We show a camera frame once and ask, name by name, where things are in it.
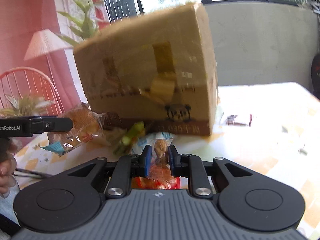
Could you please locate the dark brown chocolate packet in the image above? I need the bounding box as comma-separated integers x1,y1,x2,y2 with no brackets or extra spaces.
104,112,122,129

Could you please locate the red printed wall curtain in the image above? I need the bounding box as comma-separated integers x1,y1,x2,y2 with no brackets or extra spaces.
1,0,107,115

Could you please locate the person's left hand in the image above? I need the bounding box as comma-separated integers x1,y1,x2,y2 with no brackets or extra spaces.
1,138,16,198

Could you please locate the clear bread pastry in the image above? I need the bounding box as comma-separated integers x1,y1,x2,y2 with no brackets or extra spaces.
41,102,105,156

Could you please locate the white blue printed packet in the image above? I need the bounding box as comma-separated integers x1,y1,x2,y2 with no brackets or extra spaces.
130,132,175,155

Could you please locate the black exercise bike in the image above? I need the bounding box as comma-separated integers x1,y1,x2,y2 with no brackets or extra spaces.
311,53,320,99

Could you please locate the cardboard box with plastic liner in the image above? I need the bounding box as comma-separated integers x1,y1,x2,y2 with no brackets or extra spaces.
73,3,218,135

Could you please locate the red small snack packet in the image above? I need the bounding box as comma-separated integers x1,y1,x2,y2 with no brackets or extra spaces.
131,138,180,190

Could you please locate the green pineapple cake packet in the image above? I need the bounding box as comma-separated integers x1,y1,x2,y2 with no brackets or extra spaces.
113,121,145,156

